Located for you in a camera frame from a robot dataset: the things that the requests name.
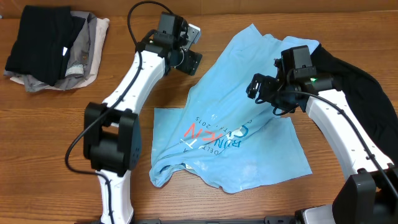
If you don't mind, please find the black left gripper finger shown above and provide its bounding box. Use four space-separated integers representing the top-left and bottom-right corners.
177 51 202 76
182 24 201 52

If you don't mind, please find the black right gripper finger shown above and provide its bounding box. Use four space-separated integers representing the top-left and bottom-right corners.
246 79 262 100
252 73 271 86

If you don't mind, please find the light blue printed t-shirt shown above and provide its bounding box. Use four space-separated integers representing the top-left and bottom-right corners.
149 26 319 194

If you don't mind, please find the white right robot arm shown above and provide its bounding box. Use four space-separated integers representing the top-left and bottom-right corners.
246 73 397 223

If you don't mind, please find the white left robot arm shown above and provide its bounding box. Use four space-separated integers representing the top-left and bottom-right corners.
83 24 201 223

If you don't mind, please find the black garment on right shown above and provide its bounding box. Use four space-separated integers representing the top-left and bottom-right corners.
311 45 397 164

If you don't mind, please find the grey folded garment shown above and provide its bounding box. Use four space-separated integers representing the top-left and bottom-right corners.
3 11 98 93

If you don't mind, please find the black folded garment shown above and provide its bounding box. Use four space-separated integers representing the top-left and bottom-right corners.
5 6 86 86

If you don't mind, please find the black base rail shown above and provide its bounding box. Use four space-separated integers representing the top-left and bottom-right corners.
133 215 303 224

